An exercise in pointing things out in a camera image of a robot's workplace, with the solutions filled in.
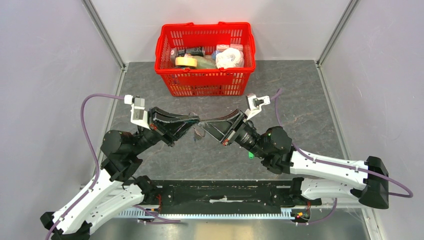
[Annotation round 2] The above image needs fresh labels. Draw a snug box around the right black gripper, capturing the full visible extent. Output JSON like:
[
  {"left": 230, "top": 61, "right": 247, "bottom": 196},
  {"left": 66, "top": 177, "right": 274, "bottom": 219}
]
[{"left": 197, "top": 109, "right": 268, "bottom": 160}]

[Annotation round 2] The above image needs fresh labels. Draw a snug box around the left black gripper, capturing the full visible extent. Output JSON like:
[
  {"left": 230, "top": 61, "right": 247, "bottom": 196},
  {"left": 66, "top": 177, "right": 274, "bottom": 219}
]
[{"left": 131, "top": 105, "right": 202, "bottom": 156}]

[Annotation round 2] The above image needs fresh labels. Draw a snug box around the wire keyring with keys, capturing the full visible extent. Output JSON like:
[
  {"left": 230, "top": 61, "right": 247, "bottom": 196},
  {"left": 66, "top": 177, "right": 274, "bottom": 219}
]
[{"left": 193, "top": 127, "right": 206, "bottom": 142}]

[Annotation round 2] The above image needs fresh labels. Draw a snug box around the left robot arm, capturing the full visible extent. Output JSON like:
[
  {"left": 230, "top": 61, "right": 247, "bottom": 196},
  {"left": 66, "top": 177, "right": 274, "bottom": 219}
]
[{"left": 40, "top": 106, "right": 200, "bottom": 240}]

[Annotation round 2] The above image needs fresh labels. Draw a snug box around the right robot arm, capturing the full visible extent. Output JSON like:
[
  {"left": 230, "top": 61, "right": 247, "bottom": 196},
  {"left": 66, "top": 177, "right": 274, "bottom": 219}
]
[{"left": 198, "top": 110, "right": 389, "bottom": 210}]

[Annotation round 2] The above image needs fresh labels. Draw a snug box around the red plastic shopping basket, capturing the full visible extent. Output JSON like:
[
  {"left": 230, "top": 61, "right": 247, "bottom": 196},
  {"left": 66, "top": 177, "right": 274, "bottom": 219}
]
[{"left": 154, "top": 22, "right": 256, "bottom": 97}]

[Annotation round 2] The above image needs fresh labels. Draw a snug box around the yellow masking tape roll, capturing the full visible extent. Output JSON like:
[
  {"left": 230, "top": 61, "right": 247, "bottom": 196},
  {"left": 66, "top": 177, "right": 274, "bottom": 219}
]
[{"left": 174, "top": 56, "right": 198, "bottom": 69}]

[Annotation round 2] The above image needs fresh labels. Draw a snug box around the white crumpled plastic bag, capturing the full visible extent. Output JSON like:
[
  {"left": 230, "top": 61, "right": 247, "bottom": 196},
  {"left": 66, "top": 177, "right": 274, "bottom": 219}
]
[{"left": 215, "top": 47, "right": 245, "bottom": 69}]

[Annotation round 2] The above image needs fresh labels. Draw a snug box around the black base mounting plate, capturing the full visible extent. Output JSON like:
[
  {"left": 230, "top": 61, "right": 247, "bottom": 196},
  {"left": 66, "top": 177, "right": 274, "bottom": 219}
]
[{"left": 142, "top": 177, "right": 323, "bottom": 215}]

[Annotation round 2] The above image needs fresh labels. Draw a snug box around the black can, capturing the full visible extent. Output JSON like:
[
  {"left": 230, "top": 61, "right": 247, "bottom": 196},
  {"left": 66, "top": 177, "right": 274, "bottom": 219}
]
[{"left": 177, "top": 46, "right": 206, "bottom": 57}]

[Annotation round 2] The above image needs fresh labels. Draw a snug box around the pink box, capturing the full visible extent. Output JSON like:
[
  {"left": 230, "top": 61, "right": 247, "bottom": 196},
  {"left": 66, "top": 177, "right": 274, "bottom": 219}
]
[{"left": 229, "top": 43, "right": 244, "bottom": 52}]

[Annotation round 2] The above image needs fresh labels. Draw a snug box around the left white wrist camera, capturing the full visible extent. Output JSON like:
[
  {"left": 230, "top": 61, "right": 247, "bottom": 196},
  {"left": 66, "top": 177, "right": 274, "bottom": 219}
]
[{"left": 124, "top": 94, "right": 150, "bottom": 129}]

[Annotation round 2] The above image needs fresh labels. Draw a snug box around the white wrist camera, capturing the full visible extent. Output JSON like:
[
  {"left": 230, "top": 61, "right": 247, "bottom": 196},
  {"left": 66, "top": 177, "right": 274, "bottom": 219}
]
[
  {"left": 244, "top": 93, "right": 271, "bottom": 120},
  {"left": 124, "top": 94, "right": 150, "bottom": 129}
]

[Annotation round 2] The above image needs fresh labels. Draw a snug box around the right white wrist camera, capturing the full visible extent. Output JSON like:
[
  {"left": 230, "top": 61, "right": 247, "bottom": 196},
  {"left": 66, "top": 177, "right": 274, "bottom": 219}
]
[{"left": 244, "top": 93, "right": 271, "bottom": 120}]

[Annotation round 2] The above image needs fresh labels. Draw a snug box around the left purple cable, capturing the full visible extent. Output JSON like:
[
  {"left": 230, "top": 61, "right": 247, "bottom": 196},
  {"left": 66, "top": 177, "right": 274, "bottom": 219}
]
[{"left": 44, "top": 93, "right": 127, "bottom": 240}]

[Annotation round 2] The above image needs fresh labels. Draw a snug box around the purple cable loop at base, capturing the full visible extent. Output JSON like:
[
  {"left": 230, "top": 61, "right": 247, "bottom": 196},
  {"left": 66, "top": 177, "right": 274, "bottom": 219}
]
[{"left": 134, "top": 204, "right": 185, "bottom": 225}]

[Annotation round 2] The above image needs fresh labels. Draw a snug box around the white slotted cable duct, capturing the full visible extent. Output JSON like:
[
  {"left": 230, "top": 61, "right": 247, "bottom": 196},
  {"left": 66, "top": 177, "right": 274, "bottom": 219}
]
[{"left": 115, "top": 207, "right": 307, "bottom": 221}]

